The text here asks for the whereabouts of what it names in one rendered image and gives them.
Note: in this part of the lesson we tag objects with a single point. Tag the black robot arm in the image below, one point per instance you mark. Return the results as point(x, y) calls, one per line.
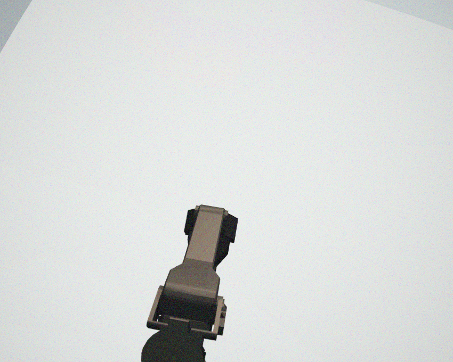
point(188, 301)

